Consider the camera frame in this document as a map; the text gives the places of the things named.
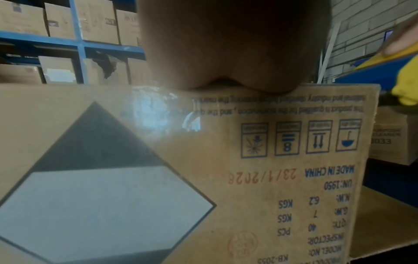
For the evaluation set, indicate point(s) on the white pole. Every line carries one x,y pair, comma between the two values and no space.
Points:
328,51

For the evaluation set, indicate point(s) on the blue print cardboard box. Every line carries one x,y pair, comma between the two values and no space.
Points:
392,136

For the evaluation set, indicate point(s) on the person's right hand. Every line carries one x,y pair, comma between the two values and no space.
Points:
405,33

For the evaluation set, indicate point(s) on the yellow blue tape dispenser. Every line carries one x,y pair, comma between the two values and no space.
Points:
385,72

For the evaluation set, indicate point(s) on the person's left hand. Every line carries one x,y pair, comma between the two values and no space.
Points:
235,41

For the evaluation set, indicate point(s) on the rows of shelved storage boxes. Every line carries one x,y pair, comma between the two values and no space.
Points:
98,23

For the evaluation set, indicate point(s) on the brown cardboard box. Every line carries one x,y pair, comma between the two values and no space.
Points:
196,167

